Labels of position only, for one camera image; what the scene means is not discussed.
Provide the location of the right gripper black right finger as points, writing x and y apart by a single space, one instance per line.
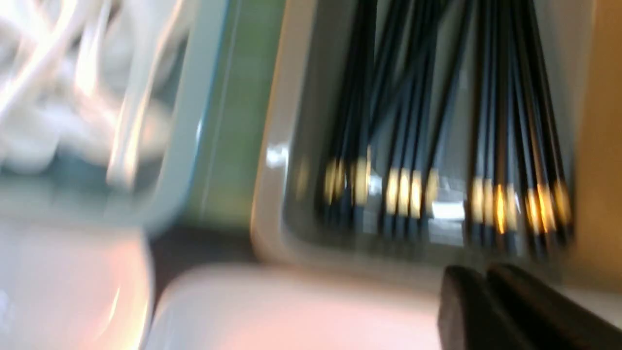
550 320

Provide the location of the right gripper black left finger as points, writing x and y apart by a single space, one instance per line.
471 317

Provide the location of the large white square plate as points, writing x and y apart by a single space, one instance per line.
253 308

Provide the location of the white small bowl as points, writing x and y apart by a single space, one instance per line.
74 288

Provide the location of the brown plastic bin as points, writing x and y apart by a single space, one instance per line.
582 44

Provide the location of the bundle of black chopsticks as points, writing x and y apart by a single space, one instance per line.
448 116

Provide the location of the black serving tray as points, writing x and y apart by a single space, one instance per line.
182 248

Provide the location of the pile of white spoons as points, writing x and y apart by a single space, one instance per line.
78 76

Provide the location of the teal plastic bin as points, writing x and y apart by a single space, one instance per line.
72 192

